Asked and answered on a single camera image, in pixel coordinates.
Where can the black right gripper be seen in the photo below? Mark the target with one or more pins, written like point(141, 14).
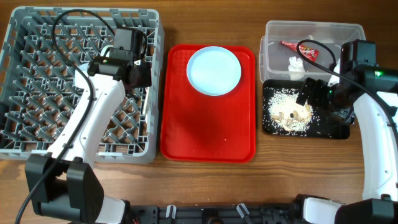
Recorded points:
point(319, 86)

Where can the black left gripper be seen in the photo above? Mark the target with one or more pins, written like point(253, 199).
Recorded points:
point(146, 79)

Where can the red snack wrapper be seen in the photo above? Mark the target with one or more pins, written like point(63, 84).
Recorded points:
point(309, 53)

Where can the white tissue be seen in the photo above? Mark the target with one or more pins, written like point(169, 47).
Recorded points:
point(296, 64)

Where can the rice and food scraps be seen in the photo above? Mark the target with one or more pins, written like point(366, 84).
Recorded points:
point(288, 115)

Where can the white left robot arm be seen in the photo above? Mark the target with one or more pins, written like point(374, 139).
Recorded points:
point(62, 183)

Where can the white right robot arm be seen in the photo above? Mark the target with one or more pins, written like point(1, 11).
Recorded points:
point(370, 93)

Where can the grey dishwasher rack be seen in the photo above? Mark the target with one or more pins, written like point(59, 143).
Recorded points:
point(38, 92)

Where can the black plastic bin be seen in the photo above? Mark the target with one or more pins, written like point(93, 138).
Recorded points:
point(319, 128)

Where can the light blue plate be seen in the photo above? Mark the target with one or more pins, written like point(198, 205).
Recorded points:
point(214, 71)

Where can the clear plastic bin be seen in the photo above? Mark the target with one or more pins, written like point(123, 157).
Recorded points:
point(274, 57)

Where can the red plastic tray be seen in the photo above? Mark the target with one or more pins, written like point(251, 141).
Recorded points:
point(201, 128)

